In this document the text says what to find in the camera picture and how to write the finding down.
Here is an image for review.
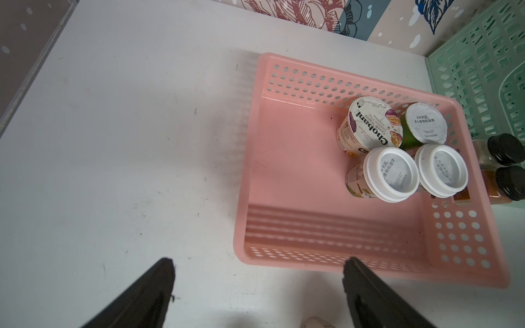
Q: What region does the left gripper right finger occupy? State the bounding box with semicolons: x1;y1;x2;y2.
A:
343;257;434;327

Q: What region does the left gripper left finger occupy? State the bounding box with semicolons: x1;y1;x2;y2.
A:
84;258;176;327

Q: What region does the white-lid yogurt cup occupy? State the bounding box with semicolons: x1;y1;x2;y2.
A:
413;144;469;199
345;147;420;204

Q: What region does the Chobani yogurt cup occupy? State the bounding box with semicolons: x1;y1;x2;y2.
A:
336;96;403;157

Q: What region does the green foil-lid yogurt cup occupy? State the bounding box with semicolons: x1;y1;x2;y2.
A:
400;103;448;150

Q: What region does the pink perforated plastic basket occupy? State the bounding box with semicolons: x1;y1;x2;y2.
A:
234;53;510;288

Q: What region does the rear spice jar black lid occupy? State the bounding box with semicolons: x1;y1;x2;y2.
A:
472;133;524;169

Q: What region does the green plastic file organizer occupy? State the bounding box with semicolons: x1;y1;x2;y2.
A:
426;1;524;142

